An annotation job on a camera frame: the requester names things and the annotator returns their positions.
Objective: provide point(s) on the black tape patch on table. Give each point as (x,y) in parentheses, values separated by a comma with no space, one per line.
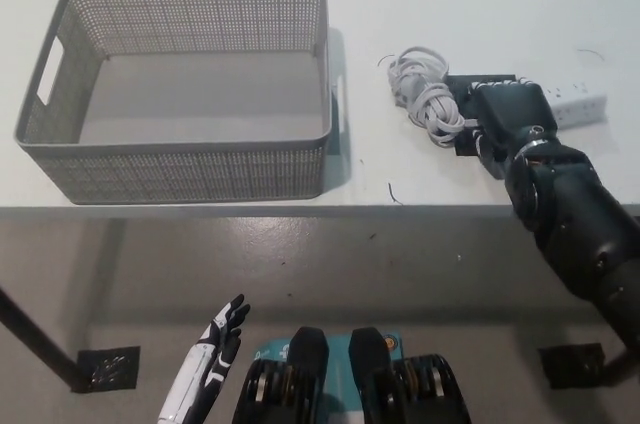
(457,94)

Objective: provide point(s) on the right robot hand black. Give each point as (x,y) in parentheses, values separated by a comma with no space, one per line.
(510,109)

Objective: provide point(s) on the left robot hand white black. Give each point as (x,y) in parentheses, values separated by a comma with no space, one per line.
(215,344)

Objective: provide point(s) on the black tape patch on floor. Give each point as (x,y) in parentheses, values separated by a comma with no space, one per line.
(107,368)
(570,366)

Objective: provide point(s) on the grey perforated plastic basket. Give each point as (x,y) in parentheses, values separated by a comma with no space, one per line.
(175,174)

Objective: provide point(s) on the robot body black teal blocks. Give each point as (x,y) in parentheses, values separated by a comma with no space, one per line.
(350,379)

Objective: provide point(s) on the black metal table leg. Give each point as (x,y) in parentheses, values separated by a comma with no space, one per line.
(40,344)

